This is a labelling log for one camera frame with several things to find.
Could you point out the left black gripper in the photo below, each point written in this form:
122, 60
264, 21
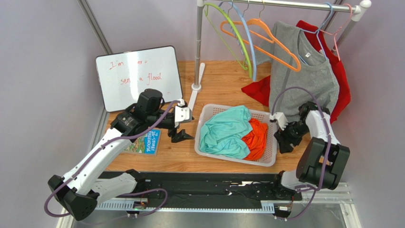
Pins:
181, 136

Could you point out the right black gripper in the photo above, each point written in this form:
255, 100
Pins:
281, 136

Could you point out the grey t shirt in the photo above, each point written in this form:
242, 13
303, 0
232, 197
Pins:
290, 89

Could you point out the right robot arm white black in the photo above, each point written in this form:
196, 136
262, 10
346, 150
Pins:
324, 159

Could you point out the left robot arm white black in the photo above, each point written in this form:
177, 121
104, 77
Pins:
80, 190

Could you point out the orange t shirt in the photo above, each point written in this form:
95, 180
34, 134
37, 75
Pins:
256, 139

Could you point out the teal t shirt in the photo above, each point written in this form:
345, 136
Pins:
222, 134

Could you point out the red t shirt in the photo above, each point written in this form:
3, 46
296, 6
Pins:
260, 90

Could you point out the orange hanger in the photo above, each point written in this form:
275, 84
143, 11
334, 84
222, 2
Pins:
272, 39

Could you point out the green hanger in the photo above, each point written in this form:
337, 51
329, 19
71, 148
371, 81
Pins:
246, 63

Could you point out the blue plastic notched hanger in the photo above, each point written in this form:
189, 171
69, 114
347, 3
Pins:
248, 43

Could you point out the blue treehouse book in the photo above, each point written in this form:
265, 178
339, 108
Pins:
146, 145

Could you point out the white plastic laundry basket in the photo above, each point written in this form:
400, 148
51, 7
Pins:
269, 156

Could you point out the white dry-erase board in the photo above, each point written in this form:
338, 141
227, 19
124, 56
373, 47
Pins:
124, 76

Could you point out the metal clothes rack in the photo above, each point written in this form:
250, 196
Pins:
356, 11

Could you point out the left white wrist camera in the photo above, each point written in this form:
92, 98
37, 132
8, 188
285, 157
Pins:
182, 113

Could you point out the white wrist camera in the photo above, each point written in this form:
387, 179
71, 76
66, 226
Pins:
182, 113
280, 119

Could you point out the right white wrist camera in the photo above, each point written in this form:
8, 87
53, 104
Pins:
280, 119

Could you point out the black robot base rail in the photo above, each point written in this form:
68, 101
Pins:
209, 192

